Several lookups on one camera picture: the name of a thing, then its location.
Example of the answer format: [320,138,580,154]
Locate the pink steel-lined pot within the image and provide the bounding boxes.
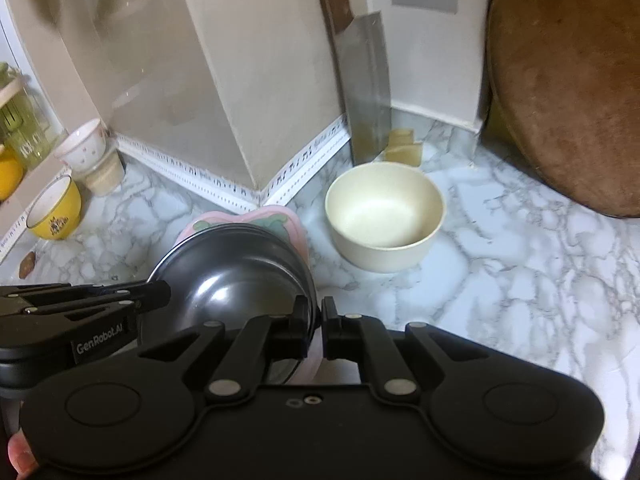
[139,208,319,386]

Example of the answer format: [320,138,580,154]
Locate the cream plastic bowl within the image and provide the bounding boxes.
[324,162,446,273]

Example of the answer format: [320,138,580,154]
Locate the person's left hand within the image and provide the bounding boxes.
[8,430,39,480]

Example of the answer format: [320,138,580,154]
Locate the yellow ceramic bowl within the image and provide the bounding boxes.
[26,176,82,240]

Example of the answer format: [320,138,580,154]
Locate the yellow mug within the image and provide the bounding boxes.
[0,144,24,202]

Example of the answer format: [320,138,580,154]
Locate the white heart-pattern bowl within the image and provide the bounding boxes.
[53,118,107,172]

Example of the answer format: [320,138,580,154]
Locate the translucent yellow soap blocks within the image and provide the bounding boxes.
[383,128,423,167]

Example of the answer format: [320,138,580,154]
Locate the green water bottle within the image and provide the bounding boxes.
[0,62,61,171]

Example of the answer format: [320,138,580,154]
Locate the round wooden cutting board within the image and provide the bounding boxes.
[487,0,639,218]

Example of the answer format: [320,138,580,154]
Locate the steel cleaver wooden handle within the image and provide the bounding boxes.
[320,0,392,165]

